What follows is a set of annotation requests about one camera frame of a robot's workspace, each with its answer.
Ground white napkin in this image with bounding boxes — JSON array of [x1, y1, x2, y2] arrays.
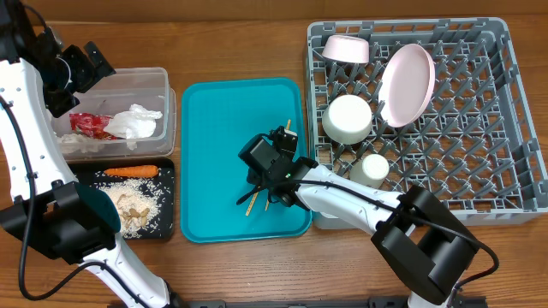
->
[[104, 104, 163, 151]]

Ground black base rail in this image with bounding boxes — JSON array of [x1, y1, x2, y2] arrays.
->
[[106, 294, 489, 308]]

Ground grey dishwasher rack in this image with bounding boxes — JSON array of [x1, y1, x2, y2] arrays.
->
[[305, 17, 547, 226]]

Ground foil wrapper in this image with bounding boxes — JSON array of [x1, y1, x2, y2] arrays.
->
[[57, 133, 104, 155]]

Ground white paper cup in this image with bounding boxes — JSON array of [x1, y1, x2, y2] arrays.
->
[[349, 154, 390, 189]]

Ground teal plastic tray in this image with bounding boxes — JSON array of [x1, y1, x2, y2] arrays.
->
[[180, 77, 313, 244]]

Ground pink bowl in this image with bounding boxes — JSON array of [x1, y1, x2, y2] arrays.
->
[[322, 35, 369, 64]]

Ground black plastic tray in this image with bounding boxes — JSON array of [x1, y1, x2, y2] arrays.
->
[[69, 158, 176, 240]]

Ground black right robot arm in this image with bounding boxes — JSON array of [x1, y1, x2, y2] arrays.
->
[[238, 127, 479, 307]]

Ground clear plastic bin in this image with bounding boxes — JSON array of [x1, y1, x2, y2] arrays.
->
[[51, 68, 176, 162]]

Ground pink plate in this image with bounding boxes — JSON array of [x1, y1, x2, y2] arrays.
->
[[378, 44, 436, 127]]

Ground pale green bowl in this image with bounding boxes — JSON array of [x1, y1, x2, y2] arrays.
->
[[322, 95, 372, 145]]

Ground orange carrot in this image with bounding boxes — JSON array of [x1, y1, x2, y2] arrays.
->
[[104, 165, 159, 178]]

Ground red snack wrapper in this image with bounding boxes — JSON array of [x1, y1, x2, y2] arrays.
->
[[69, 113, 116, 140]]

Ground peanuts and rice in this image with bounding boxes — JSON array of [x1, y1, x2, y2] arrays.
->
[[92, 169, 175, 240]]

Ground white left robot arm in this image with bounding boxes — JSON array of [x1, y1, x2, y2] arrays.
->
[[1, 1, 183, 307]]

